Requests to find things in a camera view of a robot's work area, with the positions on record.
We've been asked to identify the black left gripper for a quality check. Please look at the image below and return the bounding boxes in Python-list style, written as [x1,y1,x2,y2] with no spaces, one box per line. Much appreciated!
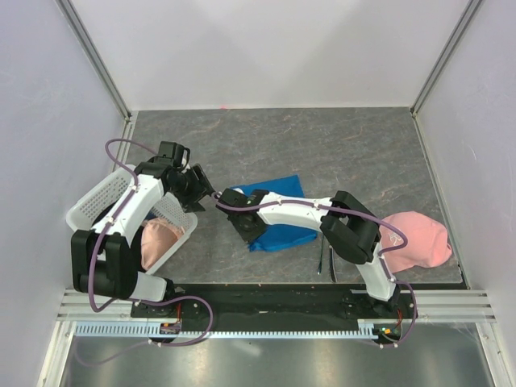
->
[169,164,218,214]

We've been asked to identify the blue cloth napkin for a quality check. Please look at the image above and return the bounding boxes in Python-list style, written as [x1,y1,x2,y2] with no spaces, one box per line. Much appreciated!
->
[232,174,317,252]

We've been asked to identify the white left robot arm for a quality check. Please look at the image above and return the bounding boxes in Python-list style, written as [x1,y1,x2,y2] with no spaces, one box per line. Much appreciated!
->
[67,157,213,317]

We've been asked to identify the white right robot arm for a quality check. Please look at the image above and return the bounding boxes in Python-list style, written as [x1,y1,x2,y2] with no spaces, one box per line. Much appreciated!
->
[213,189,408,318]

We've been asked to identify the pink cap in basket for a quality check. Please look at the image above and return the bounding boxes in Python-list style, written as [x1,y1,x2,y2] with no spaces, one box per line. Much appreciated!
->
[141,218,185,271]

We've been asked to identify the iridescent rainbow fork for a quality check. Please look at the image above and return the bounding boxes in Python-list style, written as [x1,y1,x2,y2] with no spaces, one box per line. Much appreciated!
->
[316,238,325,275]

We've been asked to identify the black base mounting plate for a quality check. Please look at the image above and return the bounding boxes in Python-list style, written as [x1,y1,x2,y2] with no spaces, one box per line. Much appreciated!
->
[131,284,417,331]

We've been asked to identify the silver table knife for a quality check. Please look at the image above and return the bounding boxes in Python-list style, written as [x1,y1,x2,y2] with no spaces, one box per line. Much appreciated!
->
[329,246,338,283]

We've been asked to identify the white plastic perforated basket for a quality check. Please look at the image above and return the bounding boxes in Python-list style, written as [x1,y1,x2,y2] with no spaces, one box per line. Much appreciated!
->
[65,169,198,274]

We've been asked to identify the pink baseball cap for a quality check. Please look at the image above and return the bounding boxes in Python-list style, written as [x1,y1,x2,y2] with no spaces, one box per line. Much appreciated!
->
[383,211,452,273]

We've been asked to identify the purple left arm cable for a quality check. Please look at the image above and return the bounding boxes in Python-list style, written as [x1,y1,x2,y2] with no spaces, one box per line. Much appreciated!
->
[87,139,214,314]

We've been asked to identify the light blue cable duct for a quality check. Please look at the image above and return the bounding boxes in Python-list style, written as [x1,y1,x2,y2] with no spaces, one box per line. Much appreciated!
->
[74,321,378,339]

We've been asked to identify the left aluminium frame post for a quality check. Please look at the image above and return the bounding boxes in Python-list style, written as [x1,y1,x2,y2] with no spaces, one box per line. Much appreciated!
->
[56,0,132,121]

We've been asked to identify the aluminium frame post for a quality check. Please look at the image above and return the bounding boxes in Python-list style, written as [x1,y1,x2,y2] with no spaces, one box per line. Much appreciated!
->
[410,0,484,118]
[56,0,132,121]

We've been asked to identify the right aluminium frame post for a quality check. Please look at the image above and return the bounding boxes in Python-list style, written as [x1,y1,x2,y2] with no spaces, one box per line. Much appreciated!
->
[410,0,484,118]

